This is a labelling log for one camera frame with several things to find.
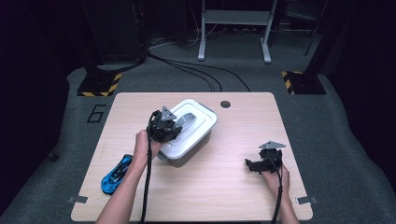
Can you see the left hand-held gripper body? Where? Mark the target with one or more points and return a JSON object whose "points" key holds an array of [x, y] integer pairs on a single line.
{"points": [[160, 127]]}

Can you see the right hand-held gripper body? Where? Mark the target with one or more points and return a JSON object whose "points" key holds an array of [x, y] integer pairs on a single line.
{"points": [[271, 158]]}

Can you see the white plastic container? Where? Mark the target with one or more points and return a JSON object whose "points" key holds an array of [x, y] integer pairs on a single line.
{"points": [[199, 124]]}

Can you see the translucent grey storage box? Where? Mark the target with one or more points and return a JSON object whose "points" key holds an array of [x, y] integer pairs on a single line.
{"points": [[193, 154]]}

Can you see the blue toy car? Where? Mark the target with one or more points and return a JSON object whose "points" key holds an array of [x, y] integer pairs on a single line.
{"points": [[115, 175]]}

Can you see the person's right hand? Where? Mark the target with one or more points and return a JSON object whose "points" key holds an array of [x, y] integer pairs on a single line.
{"points": [[275, 182]]}

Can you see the person's left hand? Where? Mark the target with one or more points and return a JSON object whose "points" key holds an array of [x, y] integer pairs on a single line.
{"points": [[141, 149]]}

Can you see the black stand with striped base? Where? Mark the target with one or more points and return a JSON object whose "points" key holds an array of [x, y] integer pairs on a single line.
{"points": [[98, 84], [306, 83]]}

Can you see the black equipment cabinet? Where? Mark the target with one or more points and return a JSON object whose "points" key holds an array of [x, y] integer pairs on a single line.
{"points": [[115, 28]]}

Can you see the small black floor object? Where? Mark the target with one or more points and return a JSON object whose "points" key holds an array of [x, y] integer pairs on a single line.
{"points": [[52, 156]]}

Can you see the dark curtain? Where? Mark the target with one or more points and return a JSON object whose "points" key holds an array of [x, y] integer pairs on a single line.
{"points": [[367, 77], [28, 93]]}

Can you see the white metal stand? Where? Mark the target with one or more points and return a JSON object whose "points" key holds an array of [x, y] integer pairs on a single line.
{"points": [[236, 17]]}

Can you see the grey metal table bracket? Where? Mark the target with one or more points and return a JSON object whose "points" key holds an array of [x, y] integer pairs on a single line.
{"points": [[307, 200], [77, 199]]}

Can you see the dark metal frame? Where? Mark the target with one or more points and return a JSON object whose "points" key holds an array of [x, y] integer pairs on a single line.
{"points": [[311, 40]]}

